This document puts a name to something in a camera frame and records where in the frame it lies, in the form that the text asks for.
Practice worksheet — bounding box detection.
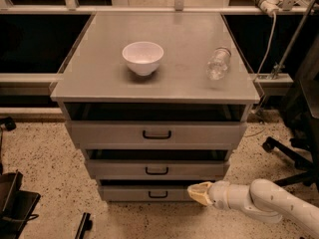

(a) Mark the grey bottom drawer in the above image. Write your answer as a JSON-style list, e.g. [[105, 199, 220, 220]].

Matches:
[[98, 185, 192, 202]]

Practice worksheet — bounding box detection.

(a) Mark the grey drawer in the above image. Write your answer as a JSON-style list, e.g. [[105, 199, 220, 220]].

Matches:
[[66, 120, 247, 150], [86, 159, 230, 180], [98, 185, 192, 202]]

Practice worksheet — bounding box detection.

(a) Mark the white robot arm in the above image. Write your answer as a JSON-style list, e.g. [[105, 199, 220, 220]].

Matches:
[[187, 179, 319, 239]]

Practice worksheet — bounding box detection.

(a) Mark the grey drawer cabinet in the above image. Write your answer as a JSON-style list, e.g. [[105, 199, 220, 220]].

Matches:
[[51, 12, 259, 202]]

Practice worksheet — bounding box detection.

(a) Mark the grey middle drawer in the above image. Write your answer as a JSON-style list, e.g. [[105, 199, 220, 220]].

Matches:
[[86, 159, 230, 180]]

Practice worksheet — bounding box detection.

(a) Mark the grey top drawer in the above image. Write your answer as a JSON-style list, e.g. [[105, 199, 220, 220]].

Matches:
[[66, 120, 247, 150]]

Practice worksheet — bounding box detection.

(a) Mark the black bar on floor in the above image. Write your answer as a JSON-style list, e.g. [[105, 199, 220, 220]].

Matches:
[[75, 212, 93, 239]]

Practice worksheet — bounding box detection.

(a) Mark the black office chair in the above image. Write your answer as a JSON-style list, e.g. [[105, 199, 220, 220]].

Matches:
[[261, 33, 319, 188]]

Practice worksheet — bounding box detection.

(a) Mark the clear plastic bottle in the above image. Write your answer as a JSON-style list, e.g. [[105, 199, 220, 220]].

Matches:
[[206, 47, 231, 81]]

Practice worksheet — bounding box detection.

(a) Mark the white bowl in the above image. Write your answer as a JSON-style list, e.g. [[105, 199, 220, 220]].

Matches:
[[122, 41, 164, 76]]

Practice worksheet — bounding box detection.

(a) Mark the metal pole with clamp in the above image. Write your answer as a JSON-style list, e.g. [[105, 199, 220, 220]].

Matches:
[[267, 0, 316, 80]]

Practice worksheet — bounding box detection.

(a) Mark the white power strip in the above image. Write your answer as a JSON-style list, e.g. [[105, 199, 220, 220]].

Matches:
[[252, 0, 281, 17]]

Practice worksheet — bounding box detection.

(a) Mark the black caster at left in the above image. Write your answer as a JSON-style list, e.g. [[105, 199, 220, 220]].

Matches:
[[0, 117, 16, 131]]

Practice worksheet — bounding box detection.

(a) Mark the white power cable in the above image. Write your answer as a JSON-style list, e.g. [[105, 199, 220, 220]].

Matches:
[[243, 11, 278, 138]]

